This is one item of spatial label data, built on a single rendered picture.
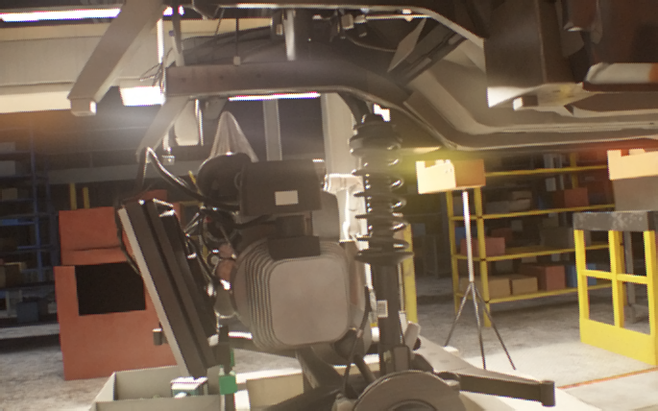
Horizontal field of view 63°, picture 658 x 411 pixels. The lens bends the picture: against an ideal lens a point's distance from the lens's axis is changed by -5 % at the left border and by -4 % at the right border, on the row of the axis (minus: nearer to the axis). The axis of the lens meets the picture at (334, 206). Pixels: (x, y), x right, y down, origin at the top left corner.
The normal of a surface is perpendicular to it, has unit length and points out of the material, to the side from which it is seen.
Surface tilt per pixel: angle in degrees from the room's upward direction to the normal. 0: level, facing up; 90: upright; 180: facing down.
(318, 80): 90
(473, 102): 103
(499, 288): 90
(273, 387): 90
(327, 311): 90
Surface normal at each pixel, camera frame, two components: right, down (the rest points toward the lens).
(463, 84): 0.08, 0.20
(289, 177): 0.18, -0.22
